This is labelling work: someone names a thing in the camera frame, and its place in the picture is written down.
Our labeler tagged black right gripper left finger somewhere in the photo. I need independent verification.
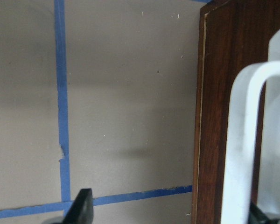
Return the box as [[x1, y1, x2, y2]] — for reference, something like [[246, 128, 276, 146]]
[[62, 188, 94, 224]]

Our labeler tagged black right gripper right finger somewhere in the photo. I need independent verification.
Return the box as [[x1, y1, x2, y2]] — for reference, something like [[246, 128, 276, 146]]
[[248, 202, 270, 224]]

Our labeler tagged wooden drawer with white handle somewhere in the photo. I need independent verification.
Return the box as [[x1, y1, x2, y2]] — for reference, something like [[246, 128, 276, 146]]
[[220, 23, 280, 224]]

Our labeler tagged dark wooden drawer cabinet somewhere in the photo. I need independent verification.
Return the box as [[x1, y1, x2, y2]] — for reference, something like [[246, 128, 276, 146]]
[[192, 0, 280, 224]]

